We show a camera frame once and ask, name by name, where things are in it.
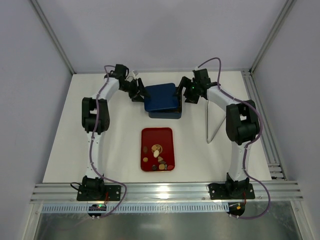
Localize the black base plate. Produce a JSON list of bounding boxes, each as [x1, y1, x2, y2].
[[76, 184, 122, 202], [208, 183, 256, 200]]

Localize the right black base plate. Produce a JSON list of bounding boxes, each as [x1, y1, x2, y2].
[[208, 183, 256, 200]]

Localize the gold ring cookie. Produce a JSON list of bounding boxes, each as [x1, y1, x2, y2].
[[151, 144, 163, 154]]

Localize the left aluminium frame post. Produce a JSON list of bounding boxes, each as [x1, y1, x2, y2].
[[28, 0, 76, 75]]

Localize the aluminium frame post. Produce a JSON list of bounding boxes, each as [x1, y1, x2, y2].
[[249, 0, 297, 75], [28, 0, 76, 75]]

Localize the blue tin lid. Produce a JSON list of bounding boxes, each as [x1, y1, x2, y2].
[[144, 83, 179, 112]]

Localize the aluminium front rail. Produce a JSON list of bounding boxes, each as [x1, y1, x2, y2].
[[30, 180, 304, 203]]

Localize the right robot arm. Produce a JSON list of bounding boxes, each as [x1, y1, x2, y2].
[[175, 68, 262, 200]]

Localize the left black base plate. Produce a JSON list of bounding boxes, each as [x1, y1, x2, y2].
[[76, 184, 122, 202]]

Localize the white oval chocolate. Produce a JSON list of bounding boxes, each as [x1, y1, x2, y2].
[[153, 150, 160, 158]]

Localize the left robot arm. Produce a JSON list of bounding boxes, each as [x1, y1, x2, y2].
[[77, 64, 150, 202]]

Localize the dark round chocolate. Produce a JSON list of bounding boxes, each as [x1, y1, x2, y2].
[[151, 164, 158, 171]]

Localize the metal tongs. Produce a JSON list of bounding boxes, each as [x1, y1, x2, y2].
[[205, 100, 226, 145]]

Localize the blue chocolate tin box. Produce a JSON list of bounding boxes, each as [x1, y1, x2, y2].
[[148, 96, 182, 119]]

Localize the right aluminium frame post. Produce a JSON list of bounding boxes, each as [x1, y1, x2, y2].
[[249, 0, 297, 75]]

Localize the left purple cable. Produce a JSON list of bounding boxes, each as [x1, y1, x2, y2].
[[88, 64, 128, 218]]

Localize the red lacquer tray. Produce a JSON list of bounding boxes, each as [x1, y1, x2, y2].
[[140, 127, 176, 172]]

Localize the white cable duct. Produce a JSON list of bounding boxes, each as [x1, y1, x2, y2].
[[41, 202, 229, 214]]

